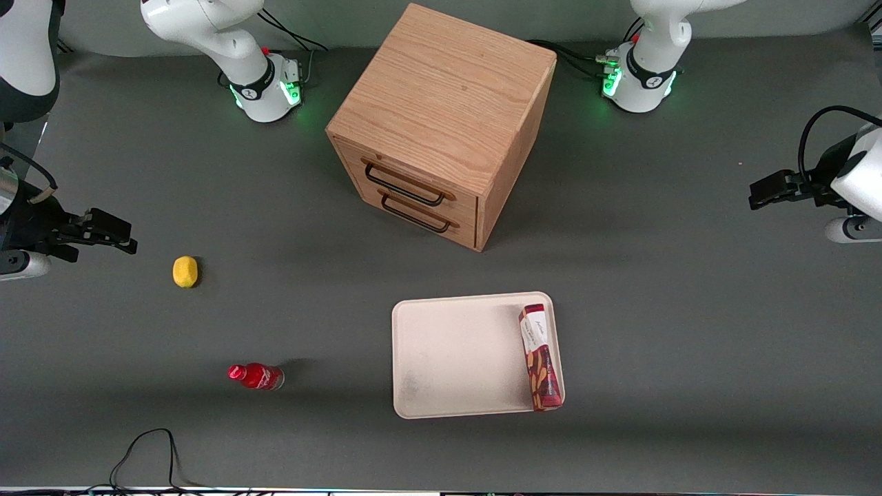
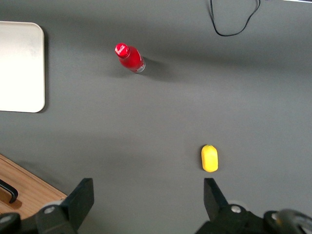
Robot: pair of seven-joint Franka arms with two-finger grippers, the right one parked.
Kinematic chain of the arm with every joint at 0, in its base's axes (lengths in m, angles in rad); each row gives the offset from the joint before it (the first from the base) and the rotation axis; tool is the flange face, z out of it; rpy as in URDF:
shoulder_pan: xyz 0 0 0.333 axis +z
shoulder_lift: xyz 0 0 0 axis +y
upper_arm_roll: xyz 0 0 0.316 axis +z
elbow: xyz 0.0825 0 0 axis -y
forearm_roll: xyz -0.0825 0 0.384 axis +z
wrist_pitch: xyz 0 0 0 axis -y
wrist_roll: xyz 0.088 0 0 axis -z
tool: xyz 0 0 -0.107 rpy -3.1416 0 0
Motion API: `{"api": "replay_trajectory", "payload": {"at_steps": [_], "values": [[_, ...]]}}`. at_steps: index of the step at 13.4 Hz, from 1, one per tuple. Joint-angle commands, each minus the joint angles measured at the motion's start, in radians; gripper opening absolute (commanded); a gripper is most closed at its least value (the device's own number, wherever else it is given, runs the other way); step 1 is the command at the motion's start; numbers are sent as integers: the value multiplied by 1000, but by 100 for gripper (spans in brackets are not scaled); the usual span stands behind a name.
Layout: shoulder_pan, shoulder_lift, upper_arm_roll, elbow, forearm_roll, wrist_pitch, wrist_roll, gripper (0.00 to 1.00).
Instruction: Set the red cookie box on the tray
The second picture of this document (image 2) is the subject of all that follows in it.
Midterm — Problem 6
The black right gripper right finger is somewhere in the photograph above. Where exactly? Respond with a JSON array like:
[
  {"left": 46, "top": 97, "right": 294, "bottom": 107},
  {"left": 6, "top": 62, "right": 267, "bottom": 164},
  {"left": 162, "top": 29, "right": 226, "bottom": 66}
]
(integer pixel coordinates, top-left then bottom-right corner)
[{"left": 195, "top": 177, "right": 265, "bottom": 234}]

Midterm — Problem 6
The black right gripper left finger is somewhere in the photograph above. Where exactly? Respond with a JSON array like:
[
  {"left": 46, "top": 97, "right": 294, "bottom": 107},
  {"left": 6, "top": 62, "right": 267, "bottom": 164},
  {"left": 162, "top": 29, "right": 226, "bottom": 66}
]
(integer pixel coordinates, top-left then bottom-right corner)
[{"left": 36, "top": 177, "right": 95, "bottom": 234}]

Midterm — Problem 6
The cream plastic tray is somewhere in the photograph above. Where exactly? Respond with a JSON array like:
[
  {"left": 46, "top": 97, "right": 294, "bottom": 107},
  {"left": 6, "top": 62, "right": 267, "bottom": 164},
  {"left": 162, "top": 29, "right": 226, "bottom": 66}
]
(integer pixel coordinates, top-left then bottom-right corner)
[{"left": 0, "top": 20, "right": 46, "bottom": 114}]

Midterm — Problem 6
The wooden drawer cabinet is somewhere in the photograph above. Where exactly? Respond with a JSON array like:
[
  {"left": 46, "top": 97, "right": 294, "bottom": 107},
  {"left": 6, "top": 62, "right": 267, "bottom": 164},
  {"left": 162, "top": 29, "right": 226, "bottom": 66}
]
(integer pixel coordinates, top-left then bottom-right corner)
[{"left": 0, "top": 153, "right": 68, "bottom": 221}]

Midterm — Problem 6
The wooden drawer front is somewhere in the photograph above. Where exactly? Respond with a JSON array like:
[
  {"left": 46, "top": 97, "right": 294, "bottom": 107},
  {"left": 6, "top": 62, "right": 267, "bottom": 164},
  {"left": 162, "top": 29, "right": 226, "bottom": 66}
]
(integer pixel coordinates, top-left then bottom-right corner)
[{"left": 0, "top": 158, "right": 61, "bottom": 220}]

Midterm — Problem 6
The yellow lemon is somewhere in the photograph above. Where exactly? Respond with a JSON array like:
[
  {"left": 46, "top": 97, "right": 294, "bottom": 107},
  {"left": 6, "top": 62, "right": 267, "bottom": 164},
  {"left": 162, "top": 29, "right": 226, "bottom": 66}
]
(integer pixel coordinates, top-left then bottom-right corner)
[{"left": 200, "top": 144, "right": 219, "bottom": 173}]

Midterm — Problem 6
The red cola bottle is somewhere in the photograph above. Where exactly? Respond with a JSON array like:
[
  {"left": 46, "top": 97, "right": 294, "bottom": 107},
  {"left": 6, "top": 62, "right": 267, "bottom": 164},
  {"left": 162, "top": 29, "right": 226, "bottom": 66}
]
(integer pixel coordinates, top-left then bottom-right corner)
[{"left": 114, "top": 42, "right": 146, "bottom": 75}]

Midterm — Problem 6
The black metal drawer handle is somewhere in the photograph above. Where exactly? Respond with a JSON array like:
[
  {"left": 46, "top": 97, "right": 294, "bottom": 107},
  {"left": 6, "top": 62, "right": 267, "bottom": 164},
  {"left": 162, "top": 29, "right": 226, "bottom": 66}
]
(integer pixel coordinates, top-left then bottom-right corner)
[{"left": 0, "top": 179, "right": 19, "bottom": 204}]

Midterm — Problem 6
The thin black looped cable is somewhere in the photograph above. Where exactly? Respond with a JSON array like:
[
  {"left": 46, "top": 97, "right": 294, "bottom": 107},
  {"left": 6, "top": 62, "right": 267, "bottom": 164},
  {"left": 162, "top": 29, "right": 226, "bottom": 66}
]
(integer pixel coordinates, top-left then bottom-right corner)
[{"left": 209, "top": 0, "right": 261, "bottom": 37}]

